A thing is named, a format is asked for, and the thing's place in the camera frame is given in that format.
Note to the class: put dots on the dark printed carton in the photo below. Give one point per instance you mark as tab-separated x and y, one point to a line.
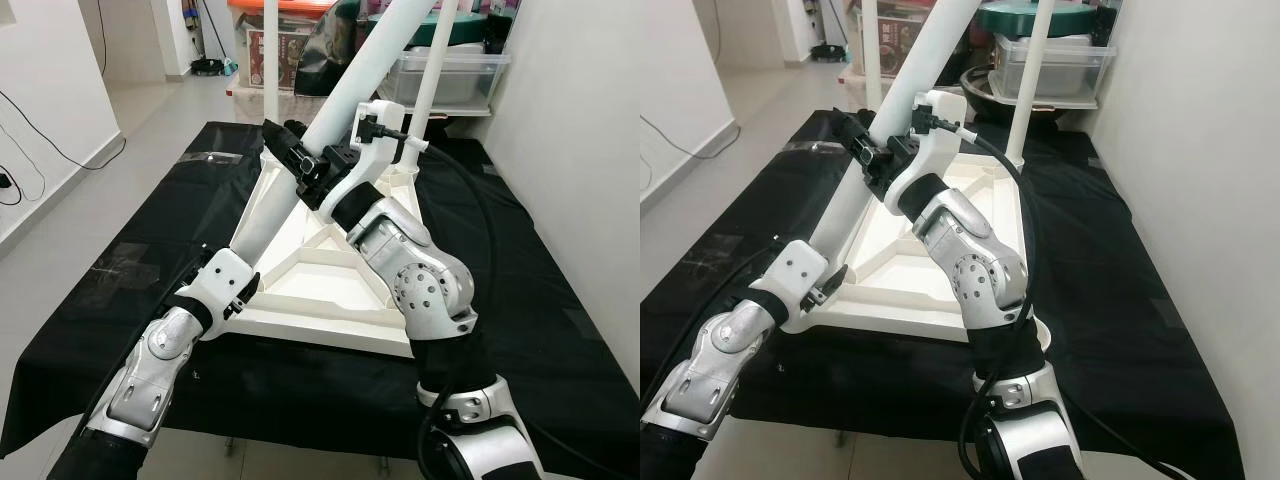
498	35
1107	22

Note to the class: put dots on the clear tape strip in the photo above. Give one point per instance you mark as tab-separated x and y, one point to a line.
805	146
215	157

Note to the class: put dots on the beige cloth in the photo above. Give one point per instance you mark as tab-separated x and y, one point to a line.
860	95
300	108

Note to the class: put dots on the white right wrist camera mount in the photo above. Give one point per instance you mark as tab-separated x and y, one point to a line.
365	165
925	150

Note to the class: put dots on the black wok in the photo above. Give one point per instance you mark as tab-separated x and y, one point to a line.
975	90

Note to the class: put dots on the clear tape patch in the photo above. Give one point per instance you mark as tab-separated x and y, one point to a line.
715	255
125	265

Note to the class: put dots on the white plastic table top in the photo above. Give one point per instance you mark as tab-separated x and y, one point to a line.
900	285
330	290

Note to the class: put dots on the floor mop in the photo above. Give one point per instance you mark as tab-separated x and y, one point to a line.
825	52
210	68

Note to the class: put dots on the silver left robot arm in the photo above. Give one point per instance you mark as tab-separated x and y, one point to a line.
720	340
150	370

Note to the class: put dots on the clear plastic container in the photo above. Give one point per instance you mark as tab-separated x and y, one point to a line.
470	80
1075	70

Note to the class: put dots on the green pot lid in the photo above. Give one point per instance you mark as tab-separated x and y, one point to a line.
475	28
1070	20

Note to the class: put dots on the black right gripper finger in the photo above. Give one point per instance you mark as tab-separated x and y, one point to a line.
290	152
858	142

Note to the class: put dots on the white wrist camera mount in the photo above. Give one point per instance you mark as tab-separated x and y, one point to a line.
225	275
365	165
925	150
795	265

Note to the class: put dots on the clear box with orange lid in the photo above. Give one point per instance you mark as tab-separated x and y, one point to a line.
900	45
300	55

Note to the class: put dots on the glossy black bag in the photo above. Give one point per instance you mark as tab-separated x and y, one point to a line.
330	55

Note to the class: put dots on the black tablecloth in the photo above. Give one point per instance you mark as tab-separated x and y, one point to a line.
560	300
1130	300

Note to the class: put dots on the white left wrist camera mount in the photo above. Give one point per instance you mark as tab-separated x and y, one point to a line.
795	265
225	275

